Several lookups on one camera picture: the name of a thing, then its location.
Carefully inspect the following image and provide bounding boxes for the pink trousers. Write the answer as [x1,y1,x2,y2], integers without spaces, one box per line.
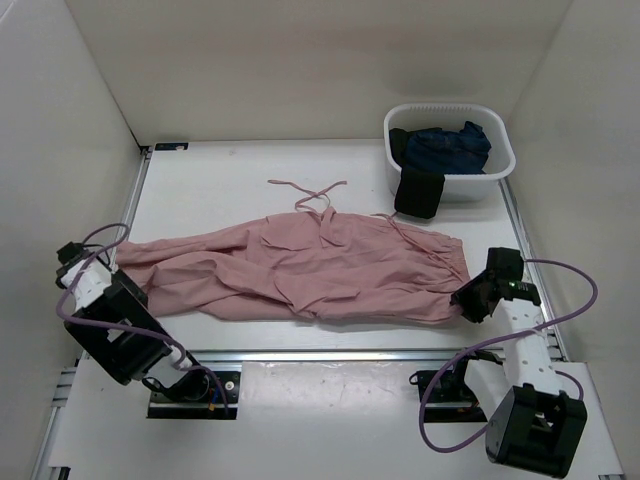
[116,190,470,324]

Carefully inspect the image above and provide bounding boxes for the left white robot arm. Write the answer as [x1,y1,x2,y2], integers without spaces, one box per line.
[56,242,214,403]

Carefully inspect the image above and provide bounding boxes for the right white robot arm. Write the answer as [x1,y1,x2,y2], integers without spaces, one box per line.
[449,247,587,479]

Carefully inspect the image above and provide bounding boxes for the black garment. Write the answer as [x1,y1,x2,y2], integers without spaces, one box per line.
[388,127,445,220]

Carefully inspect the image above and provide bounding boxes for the dark blue garment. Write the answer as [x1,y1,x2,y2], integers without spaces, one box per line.
[402,121,492,175]

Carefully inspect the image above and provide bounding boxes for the white plastic basket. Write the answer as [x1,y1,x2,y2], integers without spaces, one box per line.
[383,102,516,203]

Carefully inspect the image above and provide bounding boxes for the blue label sticker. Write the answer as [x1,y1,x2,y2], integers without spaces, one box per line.
[154,142,189,151]

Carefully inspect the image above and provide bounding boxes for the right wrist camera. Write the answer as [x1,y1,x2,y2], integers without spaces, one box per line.
[486,247,525,282]

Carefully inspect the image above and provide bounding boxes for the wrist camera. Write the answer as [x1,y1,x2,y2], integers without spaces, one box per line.
[486,247,525,282]
[56,242,113,288]

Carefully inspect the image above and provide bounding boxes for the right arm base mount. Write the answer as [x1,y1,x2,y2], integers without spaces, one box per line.
[409,367,516,424]

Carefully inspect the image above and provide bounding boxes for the aluminium front rail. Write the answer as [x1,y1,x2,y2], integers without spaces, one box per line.
[189,347,561,366]

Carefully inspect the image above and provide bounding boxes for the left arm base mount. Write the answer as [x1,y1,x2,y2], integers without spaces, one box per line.
[141,347,241,420]

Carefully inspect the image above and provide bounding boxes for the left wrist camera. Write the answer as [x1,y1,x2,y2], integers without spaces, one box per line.
[56,242,113,288]

